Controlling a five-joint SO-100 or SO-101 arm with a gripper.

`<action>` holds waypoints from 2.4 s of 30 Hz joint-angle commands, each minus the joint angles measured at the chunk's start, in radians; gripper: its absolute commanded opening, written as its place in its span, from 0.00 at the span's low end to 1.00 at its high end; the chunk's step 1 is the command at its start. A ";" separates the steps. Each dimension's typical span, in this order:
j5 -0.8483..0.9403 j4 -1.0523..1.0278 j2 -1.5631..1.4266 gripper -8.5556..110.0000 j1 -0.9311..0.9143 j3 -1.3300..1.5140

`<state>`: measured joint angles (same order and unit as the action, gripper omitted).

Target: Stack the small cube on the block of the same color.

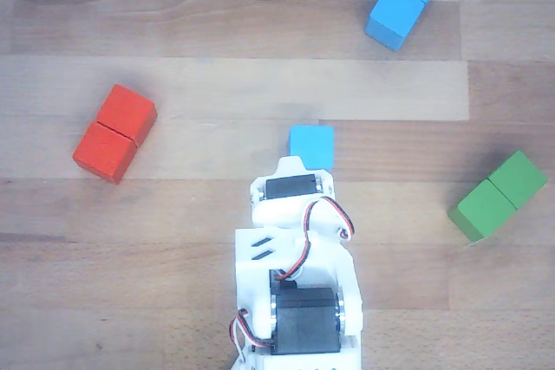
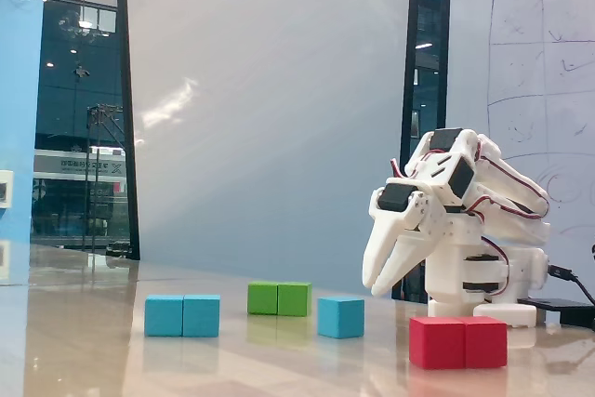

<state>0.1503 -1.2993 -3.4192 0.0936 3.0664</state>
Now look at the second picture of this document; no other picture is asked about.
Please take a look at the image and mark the white storefront sign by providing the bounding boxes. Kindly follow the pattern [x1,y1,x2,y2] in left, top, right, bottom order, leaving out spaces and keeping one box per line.
[33,149,129,180]

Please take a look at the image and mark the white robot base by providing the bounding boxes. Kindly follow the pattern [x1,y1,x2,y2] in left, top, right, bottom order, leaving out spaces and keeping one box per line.
[425,243,549,329]

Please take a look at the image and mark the whiteboard with marker drawing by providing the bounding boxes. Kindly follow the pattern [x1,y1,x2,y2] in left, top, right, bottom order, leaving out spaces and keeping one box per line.
[446,0,595,319]

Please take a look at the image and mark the long blue block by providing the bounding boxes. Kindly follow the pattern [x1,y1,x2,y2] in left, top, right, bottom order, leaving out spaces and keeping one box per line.
[143,294,221,338]

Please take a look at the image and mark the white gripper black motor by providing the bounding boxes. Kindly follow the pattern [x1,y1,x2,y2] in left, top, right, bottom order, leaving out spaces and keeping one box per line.
[362,178,450,297]

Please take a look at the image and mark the thin servo cable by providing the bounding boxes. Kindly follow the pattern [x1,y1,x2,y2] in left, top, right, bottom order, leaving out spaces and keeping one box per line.
[477,135,552,220]
[389,156,419,182]
[480,234,513,298]

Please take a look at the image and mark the long red block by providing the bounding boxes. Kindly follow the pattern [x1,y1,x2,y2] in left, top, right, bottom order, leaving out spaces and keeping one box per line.
[408,315,509,371]

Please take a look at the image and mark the black power cable with plug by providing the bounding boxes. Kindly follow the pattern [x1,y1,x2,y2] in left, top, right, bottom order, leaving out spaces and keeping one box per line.
[547,264,595,308]

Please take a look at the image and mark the small blue cube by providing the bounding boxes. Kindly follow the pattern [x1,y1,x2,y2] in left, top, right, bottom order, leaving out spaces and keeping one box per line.
[317,296,366,340]

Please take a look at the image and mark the long green block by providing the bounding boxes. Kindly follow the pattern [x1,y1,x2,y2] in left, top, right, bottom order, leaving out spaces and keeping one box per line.
[246,281,313,318]

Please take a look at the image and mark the flat black box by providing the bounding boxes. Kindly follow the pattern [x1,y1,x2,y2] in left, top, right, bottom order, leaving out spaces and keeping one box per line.
[517,297,595,326]

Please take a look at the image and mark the white wall socket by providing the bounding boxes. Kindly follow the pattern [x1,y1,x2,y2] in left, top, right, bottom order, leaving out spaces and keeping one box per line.
[0,168,15,210]

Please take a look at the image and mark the black window frame post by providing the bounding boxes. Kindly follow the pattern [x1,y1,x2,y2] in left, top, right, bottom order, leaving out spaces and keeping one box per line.
[436,0,454,133]
[391,0,424,301]
[114,0,142,262]

